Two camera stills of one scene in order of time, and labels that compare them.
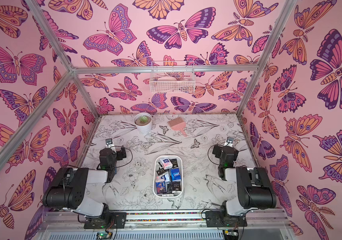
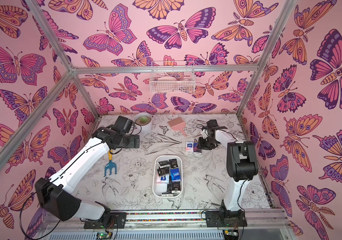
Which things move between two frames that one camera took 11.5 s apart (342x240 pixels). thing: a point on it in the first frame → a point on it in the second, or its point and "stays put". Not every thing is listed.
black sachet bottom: (176, 187) stays put
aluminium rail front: (55, 220) stays put
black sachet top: (174, 162) stays put
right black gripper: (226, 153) → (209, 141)
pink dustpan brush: (178, 124) stays put
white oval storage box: (156, 160) stays put
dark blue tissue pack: (160, 184) → (195, 147)
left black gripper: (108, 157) → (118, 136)
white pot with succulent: (143, 121) stays put
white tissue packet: (166, 163) → (189, 147)
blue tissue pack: (175, 174) stays put
